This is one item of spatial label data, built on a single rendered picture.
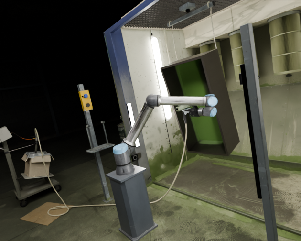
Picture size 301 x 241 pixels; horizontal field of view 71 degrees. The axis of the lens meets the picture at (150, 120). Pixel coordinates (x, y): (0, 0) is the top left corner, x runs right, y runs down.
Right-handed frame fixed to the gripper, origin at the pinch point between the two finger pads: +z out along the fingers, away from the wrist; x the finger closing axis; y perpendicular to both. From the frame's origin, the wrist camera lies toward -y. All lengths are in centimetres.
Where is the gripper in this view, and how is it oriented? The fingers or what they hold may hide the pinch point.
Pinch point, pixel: (183, 109)
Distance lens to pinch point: 234.9
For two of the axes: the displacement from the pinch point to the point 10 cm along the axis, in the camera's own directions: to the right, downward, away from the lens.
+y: 1.6, 9.5, 2.5
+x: 6.7, -2.9, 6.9
